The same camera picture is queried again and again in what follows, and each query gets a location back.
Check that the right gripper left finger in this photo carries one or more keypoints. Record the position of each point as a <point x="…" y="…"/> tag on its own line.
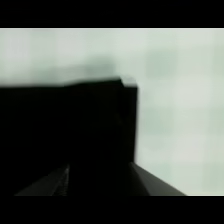
<point x="55" y="186"/>

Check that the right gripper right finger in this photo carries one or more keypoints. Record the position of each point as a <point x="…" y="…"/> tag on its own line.
<point x="150" y="185"/>

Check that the black garment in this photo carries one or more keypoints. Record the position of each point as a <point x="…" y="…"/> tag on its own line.
<point x="66" y="126"/>

